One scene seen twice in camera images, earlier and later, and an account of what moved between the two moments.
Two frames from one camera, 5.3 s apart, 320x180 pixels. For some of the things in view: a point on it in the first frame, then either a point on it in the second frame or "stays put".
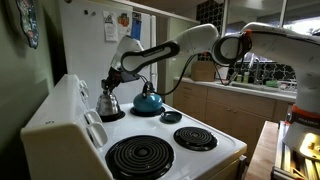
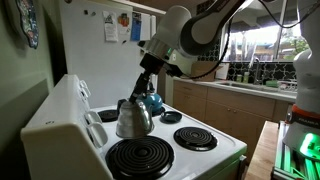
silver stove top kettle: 108,108 to 135,120
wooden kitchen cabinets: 238,115 stays put
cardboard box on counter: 203,71 stays put
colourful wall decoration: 29,21 stays put
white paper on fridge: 110,26 stays put
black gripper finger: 105,86 to 141,82
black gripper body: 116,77 to 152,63
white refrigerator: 92,31 stays put
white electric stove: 66,140 stays put
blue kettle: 148,100 stays put
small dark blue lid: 170,117 stays put
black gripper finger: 111,87 to 149,87
